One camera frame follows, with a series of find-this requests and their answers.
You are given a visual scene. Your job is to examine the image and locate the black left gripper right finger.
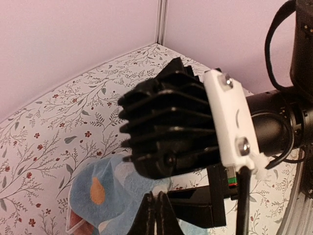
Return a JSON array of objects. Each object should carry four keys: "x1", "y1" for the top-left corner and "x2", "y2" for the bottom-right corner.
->
[{"x1": 156, "y1": 191, "x2": 184, "y2": 235}]

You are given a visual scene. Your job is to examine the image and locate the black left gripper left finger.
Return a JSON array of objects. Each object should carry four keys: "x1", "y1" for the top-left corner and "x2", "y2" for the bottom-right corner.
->
[{"x1": 127, "y1": 192, "x2": 156, "y2": 235}]

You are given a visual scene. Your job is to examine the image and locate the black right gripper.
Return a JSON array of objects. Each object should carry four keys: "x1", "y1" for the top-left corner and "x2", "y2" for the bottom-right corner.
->
[{"x1": 167, "y1": 164, "x2": 238, "y2": 228}]

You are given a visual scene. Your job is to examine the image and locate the floral tablecloth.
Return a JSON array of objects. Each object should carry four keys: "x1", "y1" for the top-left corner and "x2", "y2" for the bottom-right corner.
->
[{"x1": 0, "y1": 43, "x2": 301, "y2": 235}]

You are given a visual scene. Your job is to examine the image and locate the light blue towel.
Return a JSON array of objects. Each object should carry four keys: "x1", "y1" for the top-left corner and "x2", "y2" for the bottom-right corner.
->
[{"x1": 65, "y1": 155, "x2": 208, "y2": 235}]

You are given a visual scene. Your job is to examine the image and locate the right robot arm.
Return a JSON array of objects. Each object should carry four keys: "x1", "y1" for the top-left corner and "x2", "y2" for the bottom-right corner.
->
[{"x1": 168, "y1": 0, "x2": 313, "y2": 235}]

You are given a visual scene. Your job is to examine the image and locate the right aluminium frame post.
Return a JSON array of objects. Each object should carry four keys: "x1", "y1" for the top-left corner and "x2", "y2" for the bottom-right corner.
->
[{"x1": 155, "y1": 0, "x2": 168, "y2": 45}]

